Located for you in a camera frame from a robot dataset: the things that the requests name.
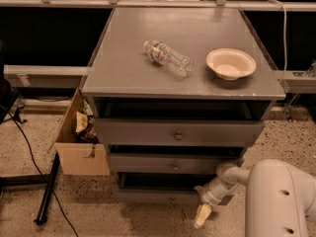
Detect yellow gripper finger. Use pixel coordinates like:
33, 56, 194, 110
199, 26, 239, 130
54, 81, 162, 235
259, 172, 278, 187
194, 203, 212, 229

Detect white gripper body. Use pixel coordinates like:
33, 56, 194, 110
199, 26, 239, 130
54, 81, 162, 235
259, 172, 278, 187
195, 177, 241, 205

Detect grey bottom drawer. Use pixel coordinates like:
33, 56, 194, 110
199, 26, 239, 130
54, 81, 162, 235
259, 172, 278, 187
115, 173, 215, 204

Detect grey drawer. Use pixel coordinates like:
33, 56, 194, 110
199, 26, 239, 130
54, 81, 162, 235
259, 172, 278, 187
110, 153, 244, 175
115, 173, 215, 204
93, 118, 265, 147

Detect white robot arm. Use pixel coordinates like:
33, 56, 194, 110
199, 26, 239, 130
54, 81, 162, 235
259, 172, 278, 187
195, 159, 316, 237

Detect grey middle drawer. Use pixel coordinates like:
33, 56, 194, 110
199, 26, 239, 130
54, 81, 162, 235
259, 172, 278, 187
110, 153, 244, 175

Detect grey drawer cabinet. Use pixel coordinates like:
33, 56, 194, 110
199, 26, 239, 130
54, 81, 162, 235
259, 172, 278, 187
81, 7, 286, 196

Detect grey top drawer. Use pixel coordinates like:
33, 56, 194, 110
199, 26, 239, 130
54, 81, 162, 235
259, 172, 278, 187
93, 118, 265, 147

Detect white paper bowl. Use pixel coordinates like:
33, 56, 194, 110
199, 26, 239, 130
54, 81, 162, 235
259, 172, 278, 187
206, 48, 257, 81

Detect cardboard box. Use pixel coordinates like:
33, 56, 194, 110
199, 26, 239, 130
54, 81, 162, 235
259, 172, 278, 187
54, 89, 111, 176

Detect snack bag in box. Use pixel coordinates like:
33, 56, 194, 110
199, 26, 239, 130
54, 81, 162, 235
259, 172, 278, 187
75, 112, 99, 143

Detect clear plastic water bottle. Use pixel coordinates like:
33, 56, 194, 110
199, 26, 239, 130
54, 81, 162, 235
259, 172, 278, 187
143, 40, 194, 78

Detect black stand leg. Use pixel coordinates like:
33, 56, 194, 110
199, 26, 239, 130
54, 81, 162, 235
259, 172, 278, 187
34, 154, 60, 226

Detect black floor cable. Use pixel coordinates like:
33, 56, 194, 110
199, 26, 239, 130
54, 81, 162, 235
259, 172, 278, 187
0, 104, 80, 237

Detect white hanging cable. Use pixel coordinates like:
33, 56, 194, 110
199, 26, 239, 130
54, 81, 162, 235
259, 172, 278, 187
268, 0, 288, 84

